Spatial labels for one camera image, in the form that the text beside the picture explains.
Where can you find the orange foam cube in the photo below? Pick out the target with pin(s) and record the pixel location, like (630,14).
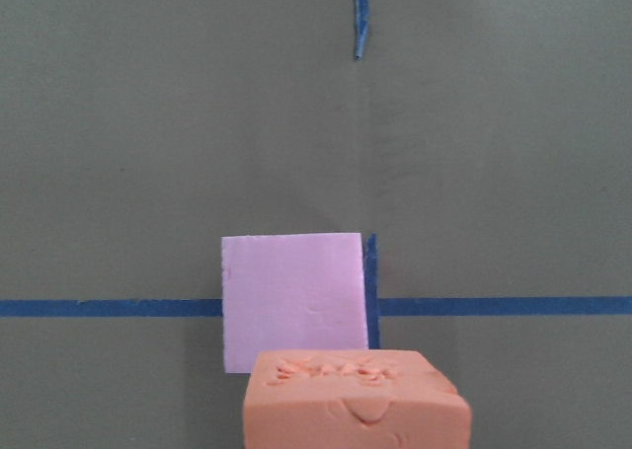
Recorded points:
(352,399)

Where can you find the light pink foam cube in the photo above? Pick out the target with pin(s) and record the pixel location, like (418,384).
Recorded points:
(296,291)

